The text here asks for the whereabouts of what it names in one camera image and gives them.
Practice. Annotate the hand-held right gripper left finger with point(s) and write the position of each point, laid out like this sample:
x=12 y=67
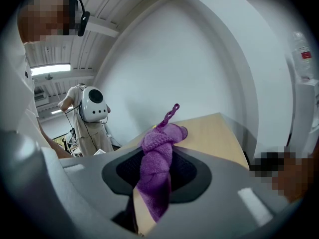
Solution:
x=82 y=190

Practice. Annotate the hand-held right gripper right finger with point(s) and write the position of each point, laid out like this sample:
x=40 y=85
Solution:
x=224 y=195

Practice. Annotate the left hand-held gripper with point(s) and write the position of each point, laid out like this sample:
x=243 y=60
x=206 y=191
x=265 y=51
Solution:
x=101 y=152

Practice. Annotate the purple towel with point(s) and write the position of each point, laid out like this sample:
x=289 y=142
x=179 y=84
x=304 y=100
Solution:
x=157 y=158

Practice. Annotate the person's left forearm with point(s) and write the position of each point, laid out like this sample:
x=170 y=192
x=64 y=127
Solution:
x=57 y=148

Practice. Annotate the white hard-shell backpack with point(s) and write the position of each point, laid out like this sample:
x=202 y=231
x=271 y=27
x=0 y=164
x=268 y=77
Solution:
x=92 y=108

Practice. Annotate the short ceiling tube light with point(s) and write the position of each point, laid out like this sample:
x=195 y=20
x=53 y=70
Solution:
x=56 y=111

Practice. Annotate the small ceiling fixture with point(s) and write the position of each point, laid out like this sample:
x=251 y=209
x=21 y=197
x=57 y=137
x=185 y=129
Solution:
x=49 y=77

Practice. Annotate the long ceiling tube light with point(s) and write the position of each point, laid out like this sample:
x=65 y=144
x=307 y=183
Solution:
x=49 y=69

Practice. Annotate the person's white shirt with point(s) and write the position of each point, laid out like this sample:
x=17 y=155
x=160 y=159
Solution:
x=15 y=83

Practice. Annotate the white water dispenser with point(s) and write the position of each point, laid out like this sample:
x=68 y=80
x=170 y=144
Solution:
x=304 y=113

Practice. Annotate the person's head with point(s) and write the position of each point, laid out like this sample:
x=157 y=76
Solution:
x=42 y=14

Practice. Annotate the clear water dispenser bottle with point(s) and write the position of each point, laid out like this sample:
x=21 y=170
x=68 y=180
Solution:
x=302 y=58

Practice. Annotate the black head-worn camera headset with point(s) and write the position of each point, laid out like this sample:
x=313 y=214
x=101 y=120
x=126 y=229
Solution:
x=84 y=21

